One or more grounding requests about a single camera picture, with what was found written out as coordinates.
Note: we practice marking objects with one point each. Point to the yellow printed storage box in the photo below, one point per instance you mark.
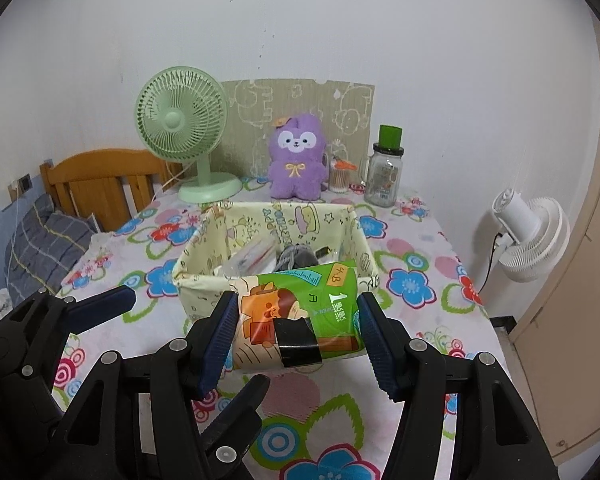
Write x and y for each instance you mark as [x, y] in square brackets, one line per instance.
[200, 295]

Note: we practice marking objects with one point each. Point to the purple plush toy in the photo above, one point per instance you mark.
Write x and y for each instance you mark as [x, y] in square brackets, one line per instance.
[297, 170]

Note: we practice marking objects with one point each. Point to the grey plaid pillow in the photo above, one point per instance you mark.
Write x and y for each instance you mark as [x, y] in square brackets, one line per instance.
[45, 245]

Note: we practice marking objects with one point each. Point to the glass mug jar green lid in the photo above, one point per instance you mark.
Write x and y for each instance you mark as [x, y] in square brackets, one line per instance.
[382, 180]

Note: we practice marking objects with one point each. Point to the pink tissue packet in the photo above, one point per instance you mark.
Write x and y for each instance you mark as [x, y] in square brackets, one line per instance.
[250, 257]

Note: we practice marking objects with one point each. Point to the white standing fan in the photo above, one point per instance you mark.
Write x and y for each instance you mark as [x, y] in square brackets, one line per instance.
[535, 240]

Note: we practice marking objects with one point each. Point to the green desk fan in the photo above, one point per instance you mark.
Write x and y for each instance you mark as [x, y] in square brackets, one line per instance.
[180, 120]

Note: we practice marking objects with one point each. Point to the grey sock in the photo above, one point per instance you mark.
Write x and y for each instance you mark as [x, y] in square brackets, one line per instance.
[295, 255]

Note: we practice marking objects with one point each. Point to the cotton swab container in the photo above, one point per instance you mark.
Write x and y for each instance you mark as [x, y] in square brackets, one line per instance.
[341, 177]

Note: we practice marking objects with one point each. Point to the green printed tissue packet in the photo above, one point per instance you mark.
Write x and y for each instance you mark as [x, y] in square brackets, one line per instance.
[300, 300]

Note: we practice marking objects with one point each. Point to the printed cardboard panel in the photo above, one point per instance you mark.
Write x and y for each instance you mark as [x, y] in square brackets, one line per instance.
[305, 95]

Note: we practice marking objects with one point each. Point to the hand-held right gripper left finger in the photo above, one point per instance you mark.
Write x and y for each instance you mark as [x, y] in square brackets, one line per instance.
[217, 345]

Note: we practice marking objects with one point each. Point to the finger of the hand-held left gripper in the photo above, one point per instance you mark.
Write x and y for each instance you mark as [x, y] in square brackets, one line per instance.
[245, 405]
[105, 305]

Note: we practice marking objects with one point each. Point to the floral tablecloth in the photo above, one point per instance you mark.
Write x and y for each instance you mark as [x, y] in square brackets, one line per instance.
[420, 280]

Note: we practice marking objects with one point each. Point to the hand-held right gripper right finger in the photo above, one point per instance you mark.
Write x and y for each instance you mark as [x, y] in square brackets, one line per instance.
[380, 355]

